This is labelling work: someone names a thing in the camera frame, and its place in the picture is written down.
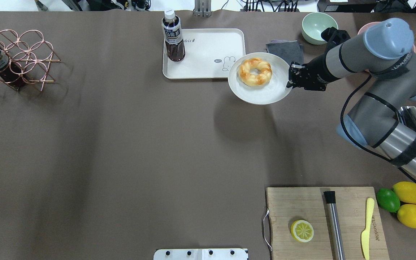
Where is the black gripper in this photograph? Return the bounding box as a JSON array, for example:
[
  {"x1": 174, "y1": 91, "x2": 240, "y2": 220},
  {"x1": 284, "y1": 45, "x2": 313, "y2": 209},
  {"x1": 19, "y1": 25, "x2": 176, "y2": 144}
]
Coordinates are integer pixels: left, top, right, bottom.
[{"x1": 287, "y1": 27, "x2": 351, "y2": 91}]

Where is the white round plate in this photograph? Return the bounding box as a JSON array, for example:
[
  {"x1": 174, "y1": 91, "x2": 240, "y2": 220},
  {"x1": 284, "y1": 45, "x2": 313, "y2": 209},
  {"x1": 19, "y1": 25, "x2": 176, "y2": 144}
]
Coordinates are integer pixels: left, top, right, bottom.
[{"x1": 228, "y1": 52, "x2": 291, "y2": 105}]

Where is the glazed twisted donut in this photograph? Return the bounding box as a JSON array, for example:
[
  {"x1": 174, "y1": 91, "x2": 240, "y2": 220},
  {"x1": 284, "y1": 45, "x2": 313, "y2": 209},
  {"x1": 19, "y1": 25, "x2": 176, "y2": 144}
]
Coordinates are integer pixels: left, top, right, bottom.
[{"x1": 238, "y1": 58, "x2": 273, "y2": 87}]

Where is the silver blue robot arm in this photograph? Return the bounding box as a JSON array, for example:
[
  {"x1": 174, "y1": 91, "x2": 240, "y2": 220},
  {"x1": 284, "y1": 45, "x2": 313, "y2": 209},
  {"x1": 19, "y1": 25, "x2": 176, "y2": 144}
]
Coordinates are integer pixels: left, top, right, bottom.
[{"x1": 287, "y1": 18, "x2": 416, "y2": 183}]

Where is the cream rectangular tray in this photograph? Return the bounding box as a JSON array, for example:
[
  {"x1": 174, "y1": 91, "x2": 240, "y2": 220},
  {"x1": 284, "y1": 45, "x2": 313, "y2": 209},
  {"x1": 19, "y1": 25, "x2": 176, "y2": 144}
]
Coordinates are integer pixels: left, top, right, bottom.
[{"x1": 163, "y1": 28, "x2": 246, "y2": 79}]

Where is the dark tea bottle on tray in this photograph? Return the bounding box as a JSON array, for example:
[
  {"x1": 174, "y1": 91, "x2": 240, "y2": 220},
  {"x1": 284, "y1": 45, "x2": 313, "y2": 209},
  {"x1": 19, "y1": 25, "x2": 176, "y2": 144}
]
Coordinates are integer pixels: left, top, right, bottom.
[{"x1": 162, "y1": 9, "x2": 185, "y2": 61}]

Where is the grey cloth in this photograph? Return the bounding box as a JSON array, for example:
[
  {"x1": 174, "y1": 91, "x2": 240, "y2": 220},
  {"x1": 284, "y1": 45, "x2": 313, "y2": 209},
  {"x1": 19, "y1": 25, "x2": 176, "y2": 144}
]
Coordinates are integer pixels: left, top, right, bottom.
[{"x1": 266, "y1": 40, "x2": 304, "y2": 65}]

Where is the green bowl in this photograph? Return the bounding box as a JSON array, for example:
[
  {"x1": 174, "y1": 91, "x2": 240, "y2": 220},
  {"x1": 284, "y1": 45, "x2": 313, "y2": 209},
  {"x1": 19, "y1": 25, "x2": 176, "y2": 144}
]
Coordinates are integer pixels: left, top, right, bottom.
[{"x1": 302, "y1": 13, "x2": 339, "y2": 46}]

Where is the bamboo cutting board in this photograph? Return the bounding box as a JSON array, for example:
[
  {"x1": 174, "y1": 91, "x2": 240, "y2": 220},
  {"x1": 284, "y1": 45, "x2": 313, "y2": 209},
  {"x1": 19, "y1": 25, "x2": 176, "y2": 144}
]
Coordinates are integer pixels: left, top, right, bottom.
[{"x1": 266, "y1": 187, "x2": 375, "y2": 260}]

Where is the yellow plastic knife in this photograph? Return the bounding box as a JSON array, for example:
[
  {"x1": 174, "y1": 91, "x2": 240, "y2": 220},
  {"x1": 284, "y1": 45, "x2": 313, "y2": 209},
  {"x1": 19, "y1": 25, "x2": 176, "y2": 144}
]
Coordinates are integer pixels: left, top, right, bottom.
[{"x1": 360, "y1": 198, "x2": 375, "y2": 260}]

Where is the green lime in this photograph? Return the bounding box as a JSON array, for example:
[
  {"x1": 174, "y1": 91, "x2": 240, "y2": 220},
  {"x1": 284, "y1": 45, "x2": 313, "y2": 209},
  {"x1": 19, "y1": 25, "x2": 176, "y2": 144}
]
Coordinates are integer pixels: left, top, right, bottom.
[{"x1": 376, "y1": 188, "x2": 400, "y2": 213}]

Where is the steel muddler black tip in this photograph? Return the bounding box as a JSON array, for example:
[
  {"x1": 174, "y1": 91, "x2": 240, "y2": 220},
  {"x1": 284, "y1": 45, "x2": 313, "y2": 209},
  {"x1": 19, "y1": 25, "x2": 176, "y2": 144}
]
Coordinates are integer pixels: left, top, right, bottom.
[{"x1": 323, "y1": 191, "x2": 346, "y2": 260}]

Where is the yellow lemon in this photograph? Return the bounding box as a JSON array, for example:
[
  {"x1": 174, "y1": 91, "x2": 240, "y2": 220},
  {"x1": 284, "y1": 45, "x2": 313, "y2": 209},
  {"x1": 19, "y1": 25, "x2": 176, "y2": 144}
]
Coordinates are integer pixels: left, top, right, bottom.
[
  {"x1": 392, "y1": 181, "x2": 416, "y2": 204},
  {"x1": 397, "y1": 204, "x2": 416, "y2": 229}
]

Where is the half lemon slice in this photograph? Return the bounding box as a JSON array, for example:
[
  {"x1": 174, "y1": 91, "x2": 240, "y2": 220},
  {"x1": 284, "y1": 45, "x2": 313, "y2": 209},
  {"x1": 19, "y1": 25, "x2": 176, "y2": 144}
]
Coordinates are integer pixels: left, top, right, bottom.
[{"x1": 290, "y1": 220, "x2": 314, "y2": 243}]

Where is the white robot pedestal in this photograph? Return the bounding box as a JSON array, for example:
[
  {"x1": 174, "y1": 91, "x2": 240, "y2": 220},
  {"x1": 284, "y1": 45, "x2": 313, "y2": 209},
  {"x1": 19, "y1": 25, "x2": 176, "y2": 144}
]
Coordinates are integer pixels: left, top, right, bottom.
[{"x1": 153, "y1": 248, "x2": 249, "y2": 260}]

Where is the copper wire bottle rack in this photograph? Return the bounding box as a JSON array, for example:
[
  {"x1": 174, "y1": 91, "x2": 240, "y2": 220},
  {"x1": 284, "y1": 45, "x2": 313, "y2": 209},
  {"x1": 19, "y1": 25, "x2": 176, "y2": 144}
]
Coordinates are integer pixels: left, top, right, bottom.
[{"x1": 0, "y1": 29, "x2": 62, "y2": 92}]

